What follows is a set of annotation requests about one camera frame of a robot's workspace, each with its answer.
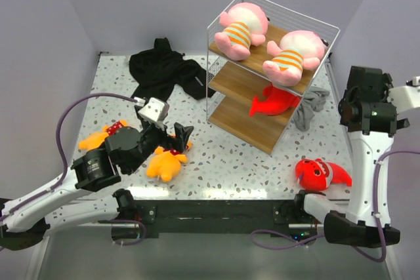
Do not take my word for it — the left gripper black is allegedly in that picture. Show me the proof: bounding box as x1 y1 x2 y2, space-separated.
127 119 194 174

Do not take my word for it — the pink striped plush doll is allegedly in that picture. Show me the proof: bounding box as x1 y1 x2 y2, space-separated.
215 2 269 61
262 30 329 87

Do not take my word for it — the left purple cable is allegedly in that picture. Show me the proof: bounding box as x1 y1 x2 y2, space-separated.
0 93 147 225

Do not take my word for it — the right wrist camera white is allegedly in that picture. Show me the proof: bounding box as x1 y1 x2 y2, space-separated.
389 76 420 114

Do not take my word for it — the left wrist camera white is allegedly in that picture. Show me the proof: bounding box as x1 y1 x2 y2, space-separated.
134 97 169 130

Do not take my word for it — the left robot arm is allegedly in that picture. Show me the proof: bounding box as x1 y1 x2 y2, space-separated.
1 123 194 250

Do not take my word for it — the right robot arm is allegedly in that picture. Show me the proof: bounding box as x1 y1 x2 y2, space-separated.
292 66 419 248

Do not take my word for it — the white wire wooden shelf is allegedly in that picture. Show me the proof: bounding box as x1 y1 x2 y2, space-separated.
207 0 340 153

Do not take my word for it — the black cloth garment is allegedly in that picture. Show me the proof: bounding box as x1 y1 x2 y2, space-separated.
129 37 215 101

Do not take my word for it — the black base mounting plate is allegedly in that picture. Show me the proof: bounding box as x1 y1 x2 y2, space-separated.
117 200 322 241

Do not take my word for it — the red whale plush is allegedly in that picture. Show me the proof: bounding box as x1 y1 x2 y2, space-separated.
249 85 301 117

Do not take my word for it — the grey crumpled cloth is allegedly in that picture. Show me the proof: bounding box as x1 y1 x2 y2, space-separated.
293 87 330 132

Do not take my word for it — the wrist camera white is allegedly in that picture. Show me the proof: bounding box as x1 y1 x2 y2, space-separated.
389 76 420 114
134 97 169 130

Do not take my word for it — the orange bear plush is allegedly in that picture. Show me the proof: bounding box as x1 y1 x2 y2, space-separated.
146 142 192 183
78 119 128 151

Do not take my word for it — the red shark plush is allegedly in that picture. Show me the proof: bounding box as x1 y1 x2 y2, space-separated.
295 159 352 191

